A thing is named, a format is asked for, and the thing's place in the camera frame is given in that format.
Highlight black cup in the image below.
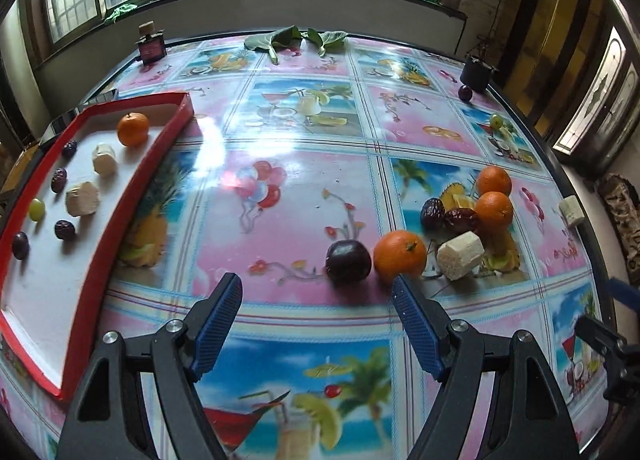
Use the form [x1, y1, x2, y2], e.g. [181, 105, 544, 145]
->
[460, 55, 501, 93]

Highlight orange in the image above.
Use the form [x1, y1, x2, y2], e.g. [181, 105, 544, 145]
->
[116, 112, 151, 148]
[373, 230, 428, 283]
[475, 165, 513, 197]
[474, 191, 515, 231]

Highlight dark red bottle wooden cap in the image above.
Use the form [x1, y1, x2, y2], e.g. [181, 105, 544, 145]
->
[136, 22, 167, 66]

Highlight large dark plum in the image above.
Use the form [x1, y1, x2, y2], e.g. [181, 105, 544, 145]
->
[326, 240, 373, 287]

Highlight green cloth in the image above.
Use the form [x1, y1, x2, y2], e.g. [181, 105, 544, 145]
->
[104, 4, 139, 24]

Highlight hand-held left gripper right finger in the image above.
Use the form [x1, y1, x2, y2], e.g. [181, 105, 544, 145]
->
[391, 275, 581, 460]

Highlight printed fruit tablecloth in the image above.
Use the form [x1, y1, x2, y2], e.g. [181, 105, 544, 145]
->
[0, 32, 612, 460]

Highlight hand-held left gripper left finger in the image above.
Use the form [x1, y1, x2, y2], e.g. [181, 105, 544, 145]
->
[57, 271, 244, 460]

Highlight yellow wooden panel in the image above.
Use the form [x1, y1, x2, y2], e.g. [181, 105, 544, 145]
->
[505, 0, 611, 106]

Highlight wooden door with glass panels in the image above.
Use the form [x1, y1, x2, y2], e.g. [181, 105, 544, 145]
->
[552, 0, 640, 171]

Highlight green leafy vegetable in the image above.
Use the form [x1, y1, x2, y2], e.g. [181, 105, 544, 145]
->
[302, 29, 349, 58]
[244, 26, 303, 65]

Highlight red tray with white inside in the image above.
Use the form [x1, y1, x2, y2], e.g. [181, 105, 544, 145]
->
[0, 92, 195, 401]

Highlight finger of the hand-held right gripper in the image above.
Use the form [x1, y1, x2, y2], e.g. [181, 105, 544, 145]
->
[574, 316, 630, 403]
[610, 276, 640, 309]

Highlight peeled sugarcane piece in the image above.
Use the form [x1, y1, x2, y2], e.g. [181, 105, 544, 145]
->
[92, 142, 118, 177]
[436, 231, 486, 282]
[65, 181, 99, 217]
[558, 195, 586, 227]

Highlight carved wooden furniture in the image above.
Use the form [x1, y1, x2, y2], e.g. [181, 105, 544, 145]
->
[595, 172, 640, 281]

